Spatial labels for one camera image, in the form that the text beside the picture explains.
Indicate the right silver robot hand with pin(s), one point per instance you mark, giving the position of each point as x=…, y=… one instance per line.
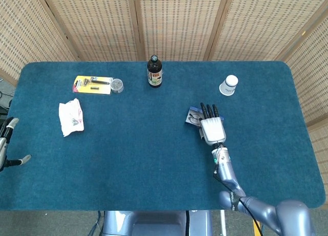
x=213, y=130

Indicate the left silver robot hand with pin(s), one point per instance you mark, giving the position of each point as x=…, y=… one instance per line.
x=3, y=148

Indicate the black eyeglasses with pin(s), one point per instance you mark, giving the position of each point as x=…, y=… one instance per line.
x=195, y=119

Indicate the blue-white box with glasses picture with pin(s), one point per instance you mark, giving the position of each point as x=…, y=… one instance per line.
x=191, y=122

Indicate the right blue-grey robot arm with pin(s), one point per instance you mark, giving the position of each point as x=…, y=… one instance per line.
x=253, y=207

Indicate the white paper cup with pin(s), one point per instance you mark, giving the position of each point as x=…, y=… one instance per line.
x=228, y=87

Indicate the white plastic snack packet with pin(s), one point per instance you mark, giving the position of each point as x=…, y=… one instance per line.
x=70, y=118

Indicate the blue felt table cover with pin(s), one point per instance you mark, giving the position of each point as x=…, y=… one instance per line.
x=133, y=143

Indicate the dark tea bottle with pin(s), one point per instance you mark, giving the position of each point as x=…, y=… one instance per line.
x=154, y=74

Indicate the yellow razor blister pack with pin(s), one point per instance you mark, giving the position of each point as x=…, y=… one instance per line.
x=87, y=89

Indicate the clear round pin container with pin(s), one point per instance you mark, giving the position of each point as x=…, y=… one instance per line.
x=117, y=85

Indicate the blue-grey robot torso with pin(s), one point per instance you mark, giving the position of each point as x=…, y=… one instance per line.
x=153, y=223

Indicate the woven bamboo folding screen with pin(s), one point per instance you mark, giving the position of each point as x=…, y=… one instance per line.
x=102, y=23

